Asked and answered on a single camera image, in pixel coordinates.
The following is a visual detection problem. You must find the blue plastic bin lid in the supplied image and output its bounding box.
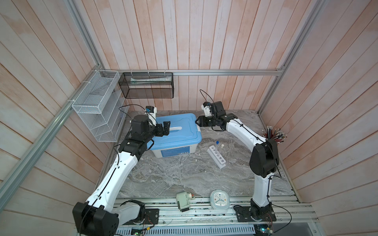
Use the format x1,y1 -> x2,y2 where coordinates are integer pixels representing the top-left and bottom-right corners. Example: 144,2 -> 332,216
151,113 -> 202,150

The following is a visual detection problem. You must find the white plastic storage bin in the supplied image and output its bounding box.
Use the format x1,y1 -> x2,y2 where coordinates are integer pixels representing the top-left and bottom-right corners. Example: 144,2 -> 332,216
150,138 -> 202,158

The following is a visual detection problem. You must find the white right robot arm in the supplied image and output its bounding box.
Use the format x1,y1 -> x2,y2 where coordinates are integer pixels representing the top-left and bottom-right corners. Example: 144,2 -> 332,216
195,101 -> 279,220

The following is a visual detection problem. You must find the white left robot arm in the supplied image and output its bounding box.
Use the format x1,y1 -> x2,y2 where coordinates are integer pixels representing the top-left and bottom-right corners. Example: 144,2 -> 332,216
72,106 -> 170,236

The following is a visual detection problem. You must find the white test tube rack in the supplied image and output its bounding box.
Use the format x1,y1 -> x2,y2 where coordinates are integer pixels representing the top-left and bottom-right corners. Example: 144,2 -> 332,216
207,145 -> 226,169

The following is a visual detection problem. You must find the red pencil cup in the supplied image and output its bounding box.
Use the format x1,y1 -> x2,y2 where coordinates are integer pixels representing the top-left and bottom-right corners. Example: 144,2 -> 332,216
263,126 -> 287,144

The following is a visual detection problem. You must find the white green timer device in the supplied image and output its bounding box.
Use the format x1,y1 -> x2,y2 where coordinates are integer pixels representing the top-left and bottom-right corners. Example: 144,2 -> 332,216
176,192 -> 195,212

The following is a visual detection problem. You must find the white analog alarm clock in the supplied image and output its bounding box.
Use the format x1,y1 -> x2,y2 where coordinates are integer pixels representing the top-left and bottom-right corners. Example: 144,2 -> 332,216
210,189 -> 230,210

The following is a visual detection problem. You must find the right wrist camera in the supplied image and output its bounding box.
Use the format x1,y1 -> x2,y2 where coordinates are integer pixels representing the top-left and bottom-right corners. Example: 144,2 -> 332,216
201,102 -> 211,110

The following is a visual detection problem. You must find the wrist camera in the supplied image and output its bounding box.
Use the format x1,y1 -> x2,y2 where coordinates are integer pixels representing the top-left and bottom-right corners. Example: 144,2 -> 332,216
201,102 -> 211,110
145,106 -> 157,114

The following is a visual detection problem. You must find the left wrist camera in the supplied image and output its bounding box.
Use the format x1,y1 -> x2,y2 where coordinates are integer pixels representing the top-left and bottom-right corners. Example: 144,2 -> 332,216
145,106 -> 157,114

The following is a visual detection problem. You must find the black mesh wall basket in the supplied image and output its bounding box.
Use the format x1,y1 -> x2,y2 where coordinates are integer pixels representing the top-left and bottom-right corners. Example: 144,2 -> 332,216
118,72 -> 174,99

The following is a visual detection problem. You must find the white mesh wall shelf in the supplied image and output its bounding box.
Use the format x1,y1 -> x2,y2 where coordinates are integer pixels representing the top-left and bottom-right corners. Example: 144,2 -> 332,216
72,70 -> 125,143

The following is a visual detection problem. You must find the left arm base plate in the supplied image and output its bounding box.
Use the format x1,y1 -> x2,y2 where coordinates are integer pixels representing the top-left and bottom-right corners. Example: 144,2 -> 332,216
127,208 -> 159,225

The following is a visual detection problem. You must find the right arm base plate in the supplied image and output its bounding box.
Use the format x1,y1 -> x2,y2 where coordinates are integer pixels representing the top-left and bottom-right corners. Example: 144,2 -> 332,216
233,205 -> 277,222

